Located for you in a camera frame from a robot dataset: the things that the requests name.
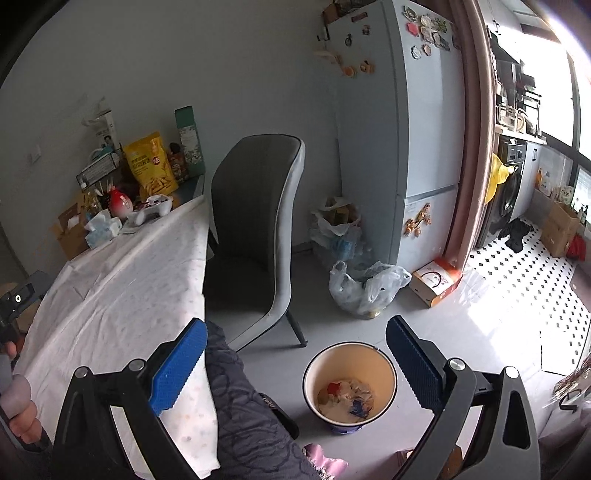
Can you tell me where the grey blue wrapper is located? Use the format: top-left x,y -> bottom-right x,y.
349,397 -> 374,420

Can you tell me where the cream trash bin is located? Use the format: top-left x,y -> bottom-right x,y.
303,342 -> 398,435

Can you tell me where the person left hand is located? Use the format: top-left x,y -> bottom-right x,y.
1,342 -> 43,445

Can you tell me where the red white box on floor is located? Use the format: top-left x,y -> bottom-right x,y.
410,258 -> 463,308

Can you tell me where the clear plastic bag on floor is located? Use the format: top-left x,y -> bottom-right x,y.
329,261 -> 412,319

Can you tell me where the red white packet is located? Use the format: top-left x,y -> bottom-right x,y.
327,382 -> 342,397

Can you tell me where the brown cardboard box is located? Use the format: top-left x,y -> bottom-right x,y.
51,203 -> 89,260

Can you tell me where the white dotted tablecloth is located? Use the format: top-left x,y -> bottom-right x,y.
13,195 -> 221,478

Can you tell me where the dark patterned trouser leg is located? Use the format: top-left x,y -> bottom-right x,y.
204,322 -> 318,480

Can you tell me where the blue tissue box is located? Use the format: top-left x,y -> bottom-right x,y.
84,209 -> 122,249

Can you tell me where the grey dining chair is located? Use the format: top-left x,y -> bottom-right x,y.
204,134 -> 308,351

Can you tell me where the red white bottle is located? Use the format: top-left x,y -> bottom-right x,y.
109,187 -> 133,221

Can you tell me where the bag of bottles by fridge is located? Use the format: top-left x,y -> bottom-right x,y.
310,197 -> 370,270

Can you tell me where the washing machine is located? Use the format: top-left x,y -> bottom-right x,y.
476,136 -> 527,249

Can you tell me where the white game controller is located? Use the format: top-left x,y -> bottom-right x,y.
126,195 -> 173,227

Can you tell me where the cardboard box on floor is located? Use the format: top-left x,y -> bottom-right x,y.
541,202 -> 580,257

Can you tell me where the yellow snack bag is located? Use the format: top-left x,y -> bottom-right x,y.
123,132 -> 178,200

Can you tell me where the white milk carton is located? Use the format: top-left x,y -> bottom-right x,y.
82,97 -> 120,153

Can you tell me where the pink curtain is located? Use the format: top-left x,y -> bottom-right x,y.
445,1 -> 495,270

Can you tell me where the green tall box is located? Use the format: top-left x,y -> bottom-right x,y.
174,106 -> 205,177

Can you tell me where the white refrigerator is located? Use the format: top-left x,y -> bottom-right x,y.
329,1 -> 465,272

